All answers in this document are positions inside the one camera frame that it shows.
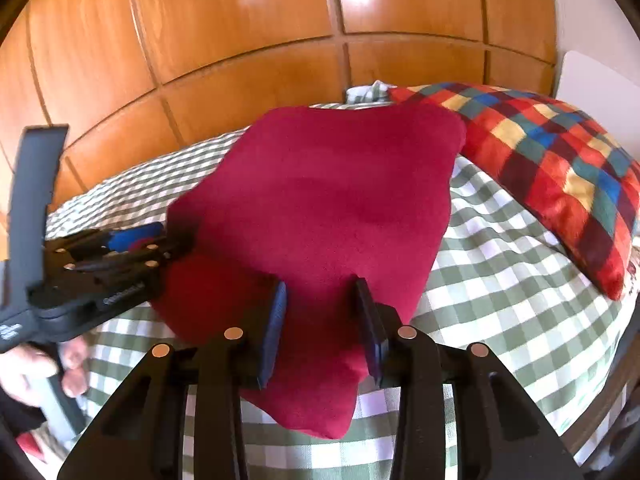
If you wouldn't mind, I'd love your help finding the white board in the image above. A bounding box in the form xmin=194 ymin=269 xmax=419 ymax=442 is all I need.
xmin=555 ymin=50 xmax=640 ymax=126

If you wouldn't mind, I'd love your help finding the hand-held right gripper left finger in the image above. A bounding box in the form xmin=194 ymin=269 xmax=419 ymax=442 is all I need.
xmin=57 ymin=280 xmax=288 ymax=480

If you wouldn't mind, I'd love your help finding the wooden wardrobe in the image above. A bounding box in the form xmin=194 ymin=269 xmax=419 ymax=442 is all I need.
xmin=0 ymin=0 xmax=558 ymax=261

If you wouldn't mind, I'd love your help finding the green white checked bedsheet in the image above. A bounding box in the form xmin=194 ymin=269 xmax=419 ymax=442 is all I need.
xmin=45 ymin=102 xmax=636 ymax=480

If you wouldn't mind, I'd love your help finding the person's left hand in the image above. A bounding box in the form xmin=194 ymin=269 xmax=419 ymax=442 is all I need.
xmin=0 ymin=337 xmax=91 ymax=401

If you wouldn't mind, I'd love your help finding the multicoloured checked pillow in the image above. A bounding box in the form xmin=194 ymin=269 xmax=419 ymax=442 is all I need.
xmin=387 ymin=82 xmax=640 ymax=302

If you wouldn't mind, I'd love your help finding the dark red garment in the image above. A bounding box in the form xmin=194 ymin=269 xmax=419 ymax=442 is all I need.
xmin=150 ymin=102 xmax=468 ymax=441

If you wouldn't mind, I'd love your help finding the wooden bed frame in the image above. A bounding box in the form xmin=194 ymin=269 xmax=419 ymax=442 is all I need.
xmin=570 ymin=330 xmax=636 ymax=466

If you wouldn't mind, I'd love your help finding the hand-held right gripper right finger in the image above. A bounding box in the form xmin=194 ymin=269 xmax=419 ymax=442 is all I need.
xmin=352 ymin=277 xmax=583 ymax=480

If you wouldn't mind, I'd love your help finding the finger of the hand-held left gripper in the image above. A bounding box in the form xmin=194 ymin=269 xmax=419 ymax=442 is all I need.
xmin=65 ymin=245 xmax=193 ymax=283
xmin=50 ymin=222 xmax=166 ymax=256

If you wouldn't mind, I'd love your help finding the green checked bundled cloth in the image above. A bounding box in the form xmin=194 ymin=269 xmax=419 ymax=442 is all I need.
xmin=345 ymin=81 xmax=396 ymax=106

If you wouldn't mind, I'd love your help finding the person's left forearm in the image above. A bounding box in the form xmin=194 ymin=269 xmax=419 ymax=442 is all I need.
xmin=0 ymin=387 xmax=46 ymax=436

